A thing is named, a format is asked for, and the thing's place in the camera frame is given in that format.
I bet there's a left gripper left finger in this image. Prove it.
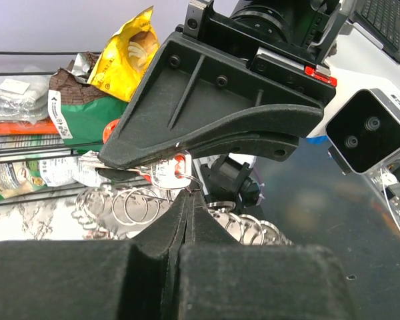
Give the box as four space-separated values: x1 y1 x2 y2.
0 191 188 320

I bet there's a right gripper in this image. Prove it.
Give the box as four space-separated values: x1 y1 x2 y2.
99 1 341 169

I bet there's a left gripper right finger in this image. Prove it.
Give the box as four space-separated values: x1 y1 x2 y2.
172 191 357 319

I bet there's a grey curved keyring holder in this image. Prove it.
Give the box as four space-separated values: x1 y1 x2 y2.
71 183 294 246

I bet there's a small red key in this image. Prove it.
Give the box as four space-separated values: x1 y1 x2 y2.
78 151 194 193

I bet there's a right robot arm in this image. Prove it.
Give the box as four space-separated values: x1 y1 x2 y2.
99 1 343 206

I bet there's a yellow chips bag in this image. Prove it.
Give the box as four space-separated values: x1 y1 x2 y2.
87 7 160 102

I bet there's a dark green snack bag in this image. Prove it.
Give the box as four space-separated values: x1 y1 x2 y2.
47 52 127 153

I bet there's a green snack packet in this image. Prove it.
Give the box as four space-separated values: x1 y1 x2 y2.
0 135 110 200

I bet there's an orange snack packet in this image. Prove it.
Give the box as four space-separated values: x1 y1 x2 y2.
0 119 58 135

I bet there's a clear snack packet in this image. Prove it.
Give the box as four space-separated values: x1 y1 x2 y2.
0 75 50 123

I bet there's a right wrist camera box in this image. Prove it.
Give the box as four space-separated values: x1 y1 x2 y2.
325 88 400 175

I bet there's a black wire basket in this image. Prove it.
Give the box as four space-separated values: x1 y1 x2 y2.
0 50 147 207

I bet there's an aluminium frame profile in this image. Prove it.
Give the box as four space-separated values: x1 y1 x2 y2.
367 167 400 223

